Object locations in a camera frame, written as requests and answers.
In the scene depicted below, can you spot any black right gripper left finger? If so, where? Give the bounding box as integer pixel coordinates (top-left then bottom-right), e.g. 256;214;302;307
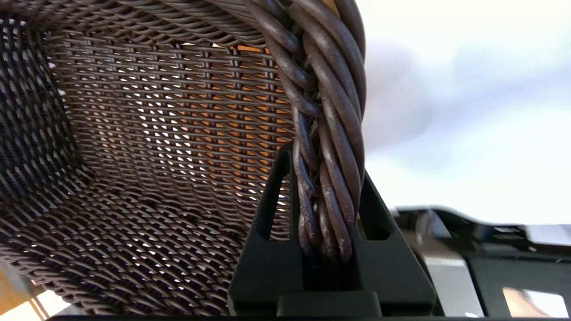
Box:
228;142;305;317

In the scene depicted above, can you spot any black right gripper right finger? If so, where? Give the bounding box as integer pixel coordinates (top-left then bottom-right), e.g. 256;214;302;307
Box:
356;172;437;317

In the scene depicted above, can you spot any dark brown wicker basket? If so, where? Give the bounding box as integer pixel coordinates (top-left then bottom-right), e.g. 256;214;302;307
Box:
0;0;367;317

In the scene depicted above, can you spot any orange wicker basket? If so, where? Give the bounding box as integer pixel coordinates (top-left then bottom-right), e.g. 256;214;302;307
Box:
134;42;297;197

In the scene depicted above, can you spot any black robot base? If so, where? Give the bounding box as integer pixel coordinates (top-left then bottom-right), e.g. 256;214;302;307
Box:
392;205;571;319

